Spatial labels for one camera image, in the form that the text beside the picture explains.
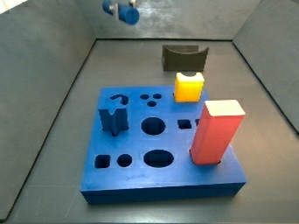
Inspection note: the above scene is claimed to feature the black cradle stand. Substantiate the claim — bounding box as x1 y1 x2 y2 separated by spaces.
163 45 209 72

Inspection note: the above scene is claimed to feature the red rectangular block peg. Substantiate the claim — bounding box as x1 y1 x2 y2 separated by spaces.
191 100 245 165

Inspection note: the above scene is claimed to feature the blue round cylinder peg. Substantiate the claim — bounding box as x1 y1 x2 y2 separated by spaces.
101 0 140 25

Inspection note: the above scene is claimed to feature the yellow block peg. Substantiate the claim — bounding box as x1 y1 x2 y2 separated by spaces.
173 73 204 102

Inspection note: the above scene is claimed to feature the blue peg board base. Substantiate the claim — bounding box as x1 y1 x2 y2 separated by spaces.
80 86 247 204

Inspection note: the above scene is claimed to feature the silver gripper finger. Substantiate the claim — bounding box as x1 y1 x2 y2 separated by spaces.
108 0 118 20
128 0 137 8

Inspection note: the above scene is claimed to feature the blue star-shaped peg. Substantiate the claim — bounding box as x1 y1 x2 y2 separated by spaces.
97 108 129 137

